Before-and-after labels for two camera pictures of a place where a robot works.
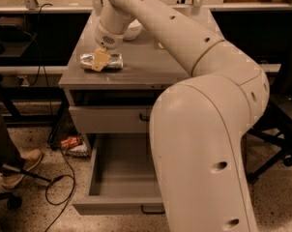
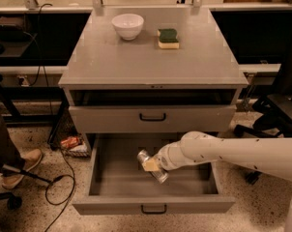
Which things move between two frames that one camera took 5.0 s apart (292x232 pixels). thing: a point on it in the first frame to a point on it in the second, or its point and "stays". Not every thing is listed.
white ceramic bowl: [133, 30] stays
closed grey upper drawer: [111, 119] stays
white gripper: [107, 38] to [163, 159]
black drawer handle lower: [152, 212] stays
